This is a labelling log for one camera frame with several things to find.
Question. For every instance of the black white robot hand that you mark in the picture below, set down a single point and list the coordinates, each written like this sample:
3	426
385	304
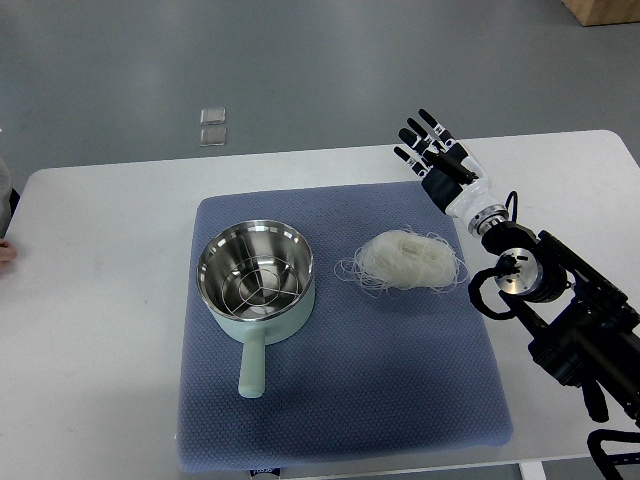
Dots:
449	174

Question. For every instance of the person's hand at edge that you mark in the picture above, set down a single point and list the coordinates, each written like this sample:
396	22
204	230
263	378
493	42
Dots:
8	253

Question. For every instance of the white vermicelli bundle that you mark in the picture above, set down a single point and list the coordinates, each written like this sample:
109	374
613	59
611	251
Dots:
402	260

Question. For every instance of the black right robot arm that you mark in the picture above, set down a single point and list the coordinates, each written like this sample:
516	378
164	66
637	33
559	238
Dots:
582	326

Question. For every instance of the mint green steel pot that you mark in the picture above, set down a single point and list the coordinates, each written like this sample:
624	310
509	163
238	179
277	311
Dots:
255	335

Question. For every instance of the wooden box corner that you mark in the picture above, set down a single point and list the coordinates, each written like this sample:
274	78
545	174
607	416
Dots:
603	12

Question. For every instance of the blue quilted mat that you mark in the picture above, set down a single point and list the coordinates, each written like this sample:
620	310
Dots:
365	376

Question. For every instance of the white table leg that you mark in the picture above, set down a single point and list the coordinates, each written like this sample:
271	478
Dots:
532	470

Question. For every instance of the wire steaming rack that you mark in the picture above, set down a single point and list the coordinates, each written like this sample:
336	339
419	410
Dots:
257	277

